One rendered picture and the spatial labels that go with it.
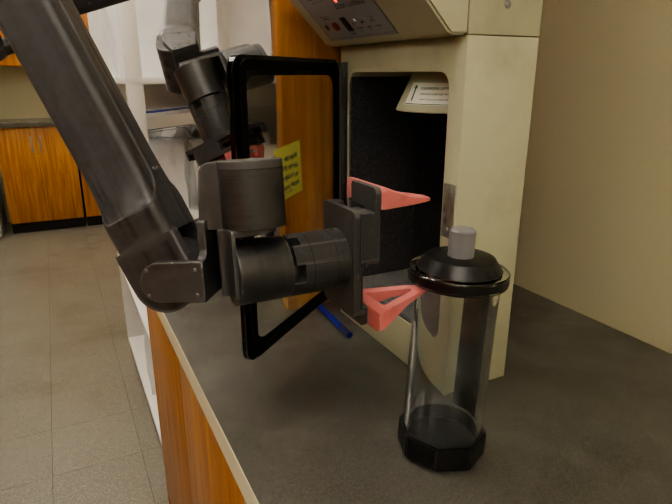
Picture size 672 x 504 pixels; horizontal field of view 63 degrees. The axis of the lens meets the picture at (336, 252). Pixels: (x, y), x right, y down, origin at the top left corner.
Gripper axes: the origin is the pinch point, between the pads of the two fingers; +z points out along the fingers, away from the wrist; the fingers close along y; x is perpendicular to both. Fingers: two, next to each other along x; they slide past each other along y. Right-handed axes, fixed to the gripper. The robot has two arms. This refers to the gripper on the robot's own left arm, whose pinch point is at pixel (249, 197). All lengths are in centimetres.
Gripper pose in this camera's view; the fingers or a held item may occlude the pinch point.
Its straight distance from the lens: 80.8
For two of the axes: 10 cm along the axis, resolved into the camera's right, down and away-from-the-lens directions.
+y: -8.3, 2.8, 4.8
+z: 3.8, 9.2, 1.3
